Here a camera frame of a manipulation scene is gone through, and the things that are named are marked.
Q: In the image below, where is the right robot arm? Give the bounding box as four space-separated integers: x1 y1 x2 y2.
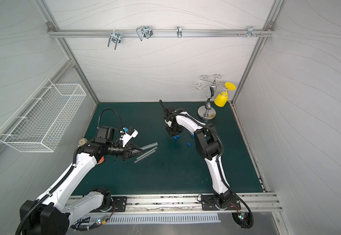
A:
159 100 254 229

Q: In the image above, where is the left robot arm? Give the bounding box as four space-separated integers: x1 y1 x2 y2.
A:
15 125 143 235

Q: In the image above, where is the beige red round object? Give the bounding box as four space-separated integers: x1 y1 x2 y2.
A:
97 156 104 165

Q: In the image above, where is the green table mat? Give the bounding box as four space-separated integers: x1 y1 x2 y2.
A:
73 102 263 195

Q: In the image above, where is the chrome cup holder stand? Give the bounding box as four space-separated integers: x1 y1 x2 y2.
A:
198 74 228 121

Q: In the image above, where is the beige plastic bottle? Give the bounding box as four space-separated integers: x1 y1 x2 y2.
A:
78 138 88 146

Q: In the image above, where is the metal clamp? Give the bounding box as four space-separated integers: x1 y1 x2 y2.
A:
107 32 121 50
136 25 153 41
176 26 182 38
237 26 263 38

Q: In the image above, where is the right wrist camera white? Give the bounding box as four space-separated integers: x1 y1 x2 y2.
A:
165 117 173 127

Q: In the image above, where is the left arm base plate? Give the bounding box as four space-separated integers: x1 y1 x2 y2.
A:
91 196 128 213

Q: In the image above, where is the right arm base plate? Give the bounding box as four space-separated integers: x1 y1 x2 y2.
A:
196 194 241 211

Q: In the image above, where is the white wire basket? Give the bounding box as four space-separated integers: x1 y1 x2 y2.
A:
0 78 86 153

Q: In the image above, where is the white slotted cable duct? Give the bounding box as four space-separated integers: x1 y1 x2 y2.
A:
104 213 221 225

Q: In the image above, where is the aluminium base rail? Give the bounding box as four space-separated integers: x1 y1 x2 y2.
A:
113 193 283 214

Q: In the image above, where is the aluminium crossbar rail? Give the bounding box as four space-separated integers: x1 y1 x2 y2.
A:
48 28 275 39

